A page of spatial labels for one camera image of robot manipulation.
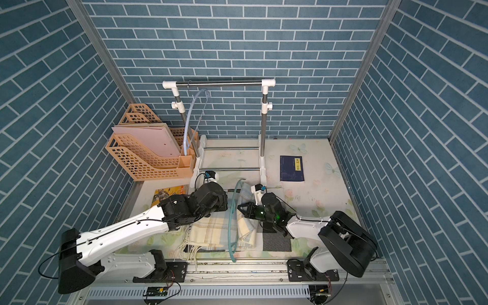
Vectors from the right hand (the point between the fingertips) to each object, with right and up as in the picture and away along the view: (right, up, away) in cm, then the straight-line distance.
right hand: (238, 209), depth 81 cm
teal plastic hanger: (-4, -5, +4) cm, 7 cm away
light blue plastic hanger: (-18, +55, +18) cm, 61 cm away
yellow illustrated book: (-41, +3, +15) cm, 44 cm away
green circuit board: (-31, -29, -9) cm, 44 cm away
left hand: (-1, +6, -7) cm, 9 cm away
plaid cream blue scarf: (-6, -9, 0) cm, 11 cm away
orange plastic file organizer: (-48, +19, +9) cm, 52 cm away
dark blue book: (+28, +16, +27) cm, 42 cm away
